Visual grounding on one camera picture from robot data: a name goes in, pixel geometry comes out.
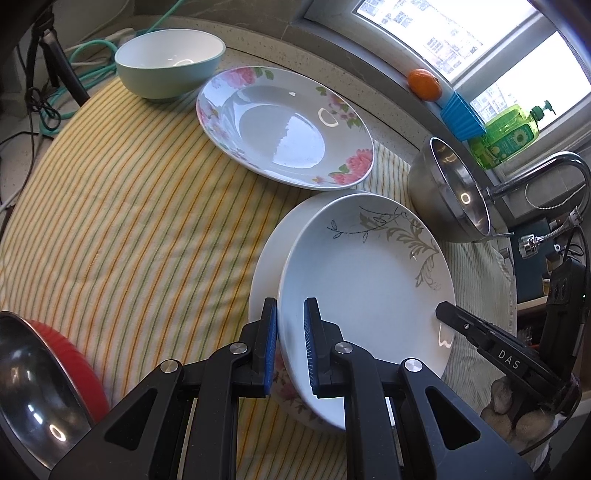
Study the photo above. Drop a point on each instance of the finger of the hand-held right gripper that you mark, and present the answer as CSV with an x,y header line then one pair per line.
x,y
455,316

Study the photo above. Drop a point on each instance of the yellow striped cloth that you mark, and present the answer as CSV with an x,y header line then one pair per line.
x,y
138,230

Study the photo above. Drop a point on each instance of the window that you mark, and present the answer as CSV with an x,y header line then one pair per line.
x,y
461,27

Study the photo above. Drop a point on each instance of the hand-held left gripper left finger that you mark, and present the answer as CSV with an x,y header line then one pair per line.
x,y
271,350

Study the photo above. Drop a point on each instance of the blue silicone cups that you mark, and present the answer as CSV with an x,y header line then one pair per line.
x,y
461,115

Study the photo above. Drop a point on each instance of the red steel-lined bowl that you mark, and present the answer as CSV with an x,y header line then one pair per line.
x,y
27,397

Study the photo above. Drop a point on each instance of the pink floral plate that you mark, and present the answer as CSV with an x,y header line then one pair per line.
x,y
277,129
281,392

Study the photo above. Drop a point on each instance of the white power strip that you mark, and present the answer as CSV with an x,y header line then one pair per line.
x,y
120,34

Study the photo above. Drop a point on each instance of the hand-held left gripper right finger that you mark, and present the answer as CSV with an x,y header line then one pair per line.
x,y
310,350

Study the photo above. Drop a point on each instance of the orange tangerine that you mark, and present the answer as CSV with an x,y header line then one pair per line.
x,y
424,84

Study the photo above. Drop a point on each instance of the grey leaf pattern plate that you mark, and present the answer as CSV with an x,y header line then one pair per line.
x,y
369,277

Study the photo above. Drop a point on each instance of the green dish soap bottle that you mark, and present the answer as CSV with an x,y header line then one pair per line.
x,y
508,134

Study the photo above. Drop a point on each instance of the person's right hand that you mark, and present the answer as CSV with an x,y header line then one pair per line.
x,y
531,429

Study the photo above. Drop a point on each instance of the chrome faucet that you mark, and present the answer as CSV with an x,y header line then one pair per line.
x,y
508,187

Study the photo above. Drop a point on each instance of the plain white plate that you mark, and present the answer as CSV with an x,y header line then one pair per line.
x,y
268,258

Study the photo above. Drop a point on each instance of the black tripod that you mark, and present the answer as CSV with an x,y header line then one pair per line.
x,y
64,69

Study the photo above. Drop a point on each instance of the mint green bowl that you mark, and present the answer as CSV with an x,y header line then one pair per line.
x,y
157,83

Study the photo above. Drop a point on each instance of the stainless steel bowl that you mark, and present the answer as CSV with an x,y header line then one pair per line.
x,y
429,194

